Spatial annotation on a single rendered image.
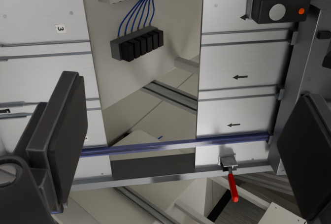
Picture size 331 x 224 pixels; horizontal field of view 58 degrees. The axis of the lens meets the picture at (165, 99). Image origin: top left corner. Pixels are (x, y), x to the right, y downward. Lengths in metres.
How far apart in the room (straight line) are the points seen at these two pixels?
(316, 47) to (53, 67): 0.42
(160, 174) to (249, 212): 3.79
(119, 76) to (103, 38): 0.14
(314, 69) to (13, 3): 0.47
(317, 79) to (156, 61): 0.59
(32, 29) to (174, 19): 0.61
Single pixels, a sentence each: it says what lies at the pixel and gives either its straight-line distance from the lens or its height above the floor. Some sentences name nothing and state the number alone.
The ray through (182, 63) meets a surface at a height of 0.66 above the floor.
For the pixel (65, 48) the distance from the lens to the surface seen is 0.51.
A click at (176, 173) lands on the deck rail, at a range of 0.67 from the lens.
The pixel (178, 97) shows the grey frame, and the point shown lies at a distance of 0.94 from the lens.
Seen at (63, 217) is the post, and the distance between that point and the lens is 0.89.
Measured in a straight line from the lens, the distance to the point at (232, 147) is 0.66.
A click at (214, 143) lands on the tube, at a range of 0.62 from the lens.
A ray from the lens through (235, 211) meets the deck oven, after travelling 4.42.
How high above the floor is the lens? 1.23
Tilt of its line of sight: 33 degrees down
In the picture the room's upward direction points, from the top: 114 degrees clockwise
